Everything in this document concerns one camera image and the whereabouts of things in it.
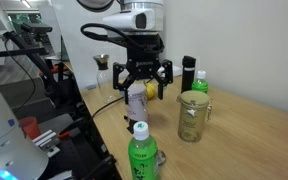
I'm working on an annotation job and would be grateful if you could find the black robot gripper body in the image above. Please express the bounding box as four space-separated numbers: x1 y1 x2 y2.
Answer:
126 34 164 80

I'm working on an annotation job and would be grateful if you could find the small silver lid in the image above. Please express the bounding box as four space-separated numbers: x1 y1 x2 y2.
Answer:
156 150 166 165

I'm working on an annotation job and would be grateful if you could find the white foreground robot base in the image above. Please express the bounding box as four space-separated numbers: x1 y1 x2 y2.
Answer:
0 93 49 180

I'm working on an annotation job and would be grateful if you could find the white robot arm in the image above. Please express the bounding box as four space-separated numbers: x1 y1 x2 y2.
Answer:
80 0 173 103

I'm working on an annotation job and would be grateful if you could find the small green tea bottle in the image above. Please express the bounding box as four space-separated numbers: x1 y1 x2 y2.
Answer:
191 70 208 93

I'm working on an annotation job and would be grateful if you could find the large green tea bottle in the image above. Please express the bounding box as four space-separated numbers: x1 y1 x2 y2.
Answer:
128 121 159 180

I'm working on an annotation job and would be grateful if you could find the black tall thermos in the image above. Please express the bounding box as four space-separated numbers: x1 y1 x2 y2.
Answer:
181 56 196 92

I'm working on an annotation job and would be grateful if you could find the small yellow pumpkin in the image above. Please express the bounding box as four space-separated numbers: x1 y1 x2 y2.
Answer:
146 83 155 99

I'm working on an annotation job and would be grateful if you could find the white backdrop board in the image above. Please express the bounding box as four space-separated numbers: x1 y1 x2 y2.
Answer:
51 0 126 89

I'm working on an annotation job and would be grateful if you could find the pink tin canister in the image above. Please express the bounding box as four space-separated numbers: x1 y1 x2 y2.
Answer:
127 84 148 126

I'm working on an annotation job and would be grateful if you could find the red plastic cup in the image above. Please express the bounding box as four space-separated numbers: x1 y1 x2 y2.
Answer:
19 117 41 139

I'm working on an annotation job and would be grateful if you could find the black thick cable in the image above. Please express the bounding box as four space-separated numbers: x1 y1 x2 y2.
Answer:
91 95 126 120

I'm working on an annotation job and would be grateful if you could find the black camera on stand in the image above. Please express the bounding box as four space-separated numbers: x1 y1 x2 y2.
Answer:
21 23 52 34

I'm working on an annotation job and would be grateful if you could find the aluminium bracket block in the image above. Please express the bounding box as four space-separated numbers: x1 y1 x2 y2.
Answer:
33 130 60 158

